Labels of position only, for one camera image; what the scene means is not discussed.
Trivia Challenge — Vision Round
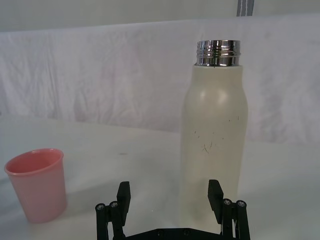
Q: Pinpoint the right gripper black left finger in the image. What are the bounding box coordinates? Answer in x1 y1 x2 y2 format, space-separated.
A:
94 181 132 240

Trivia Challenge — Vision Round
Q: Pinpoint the white table cloth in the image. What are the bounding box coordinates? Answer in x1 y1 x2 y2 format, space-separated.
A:
0 116 320 240

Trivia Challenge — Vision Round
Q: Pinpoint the pink plastic cup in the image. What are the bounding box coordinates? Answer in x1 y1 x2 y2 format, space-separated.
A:
4 147 68 224

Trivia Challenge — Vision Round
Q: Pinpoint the cream vacuum bottle steel neck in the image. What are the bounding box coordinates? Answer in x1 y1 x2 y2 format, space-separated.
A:
180 39 249 222

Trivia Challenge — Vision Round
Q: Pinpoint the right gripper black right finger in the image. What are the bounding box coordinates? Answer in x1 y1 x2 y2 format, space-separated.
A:
207 179 251 240

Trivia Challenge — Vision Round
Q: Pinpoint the grey striped post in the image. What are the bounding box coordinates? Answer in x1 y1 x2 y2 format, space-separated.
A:
236 0 255 17

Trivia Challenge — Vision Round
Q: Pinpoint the white wrinkled backdrop cloth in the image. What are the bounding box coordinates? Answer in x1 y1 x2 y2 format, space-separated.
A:
0 13 320 145

